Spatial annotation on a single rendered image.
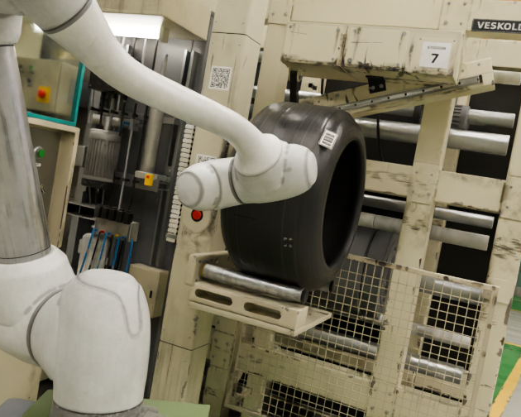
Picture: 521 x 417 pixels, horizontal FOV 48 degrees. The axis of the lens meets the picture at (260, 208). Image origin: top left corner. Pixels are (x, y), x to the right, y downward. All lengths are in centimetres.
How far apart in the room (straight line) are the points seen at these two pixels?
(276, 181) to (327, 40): 105
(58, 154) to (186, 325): 68
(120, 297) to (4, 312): 24
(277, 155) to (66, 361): 52
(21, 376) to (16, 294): 81
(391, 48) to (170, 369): 129
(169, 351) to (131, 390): 98
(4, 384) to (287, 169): 111
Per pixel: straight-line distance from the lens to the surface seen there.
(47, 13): 97
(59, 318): 104
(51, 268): 113
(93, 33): 100
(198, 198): 118
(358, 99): 217
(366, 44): 207
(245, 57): 194
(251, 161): 112
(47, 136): 182
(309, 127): 164
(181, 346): 199
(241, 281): 177
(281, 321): 171
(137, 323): 102
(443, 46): 201
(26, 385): 195
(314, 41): 212
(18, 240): 112
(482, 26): 235
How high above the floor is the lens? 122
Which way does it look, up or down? 3 degrees down
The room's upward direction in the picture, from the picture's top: 10 degrees clockwise
